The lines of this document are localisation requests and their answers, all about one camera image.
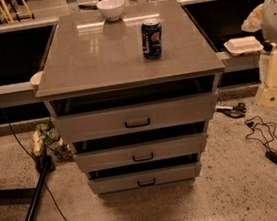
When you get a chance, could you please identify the grey bottom drawer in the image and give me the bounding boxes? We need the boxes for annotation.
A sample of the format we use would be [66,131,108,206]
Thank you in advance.
[88,162,202,195]

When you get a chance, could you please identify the white ceramic bowl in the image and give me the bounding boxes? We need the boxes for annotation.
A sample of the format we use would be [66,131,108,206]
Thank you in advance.
[96,0,125,21]

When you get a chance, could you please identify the grey top drawer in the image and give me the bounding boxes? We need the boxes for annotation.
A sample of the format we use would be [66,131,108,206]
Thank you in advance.
[52,92,218,143]

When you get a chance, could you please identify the grey drawer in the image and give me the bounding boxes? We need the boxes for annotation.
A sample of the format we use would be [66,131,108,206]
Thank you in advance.
[88,162,202,195]
[74,133,207,173]
[52,92,218,143]

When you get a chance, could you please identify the black cable on left floor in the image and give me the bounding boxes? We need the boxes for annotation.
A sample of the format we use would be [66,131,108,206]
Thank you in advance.
[0,86,77,221]

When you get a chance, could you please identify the black scissors on floor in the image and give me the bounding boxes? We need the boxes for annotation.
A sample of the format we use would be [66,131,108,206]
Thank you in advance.
[215,103,246,119]

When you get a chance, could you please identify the black pole stand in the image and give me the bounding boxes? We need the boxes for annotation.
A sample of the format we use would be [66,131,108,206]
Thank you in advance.
[24,156,52,221]

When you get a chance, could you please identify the white foam takeout box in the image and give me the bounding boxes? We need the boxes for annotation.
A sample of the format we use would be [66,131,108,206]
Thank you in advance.
[224,36,264,56]

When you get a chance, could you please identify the wooden sticks bundle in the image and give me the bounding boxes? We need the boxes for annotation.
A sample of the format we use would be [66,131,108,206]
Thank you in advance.
[0,0,36,27]

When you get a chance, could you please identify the white plate on ledge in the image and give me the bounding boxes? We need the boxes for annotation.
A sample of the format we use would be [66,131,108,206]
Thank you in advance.
[30,71,43,86]

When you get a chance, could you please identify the blue soda can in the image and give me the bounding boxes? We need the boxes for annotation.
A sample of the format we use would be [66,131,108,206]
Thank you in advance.
[141,18,163,59]

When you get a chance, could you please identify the grey drawer cabinet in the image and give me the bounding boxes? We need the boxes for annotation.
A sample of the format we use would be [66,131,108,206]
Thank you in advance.
[25,0,240,206]

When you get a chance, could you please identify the green snack bag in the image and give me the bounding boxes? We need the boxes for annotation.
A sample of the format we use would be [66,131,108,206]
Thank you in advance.
[28,119,74,166]

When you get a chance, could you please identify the black power adapter with cable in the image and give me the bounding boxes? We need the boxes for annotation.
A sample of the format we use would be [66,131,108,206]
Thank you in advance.
[245,116,277,166]

